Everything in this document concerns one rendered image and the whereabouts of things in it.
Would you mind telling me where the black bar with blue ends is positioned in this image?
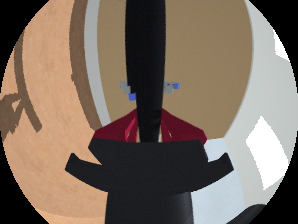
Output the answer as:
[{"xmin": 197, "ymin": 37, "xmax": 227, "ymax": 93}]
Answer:
[{"xmin": 125, "ymin": 0, "xmax": 136, "ymax": 101}]

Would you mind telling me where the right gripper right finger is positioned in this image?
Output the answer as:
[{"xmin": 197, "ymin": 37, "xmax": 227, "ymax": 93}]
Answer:
[{"xmin": 160, "ymin": 108, "xmax": 207, "ymax": 146}]

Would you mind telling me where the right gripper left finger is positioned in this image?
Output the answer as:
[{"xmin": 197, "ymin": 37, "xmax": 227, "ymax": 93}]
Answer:
[{"xmin": 92, "ymin": 108, "xmax": 138, "ymax": 142}]

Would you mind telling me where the black bar with green ends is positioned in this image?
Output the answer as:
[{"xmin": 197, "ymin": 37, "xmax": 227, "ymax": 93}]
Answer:
[{"xmin": 133, "ymin": 0, "xmax": 166, "ymax": 142}]

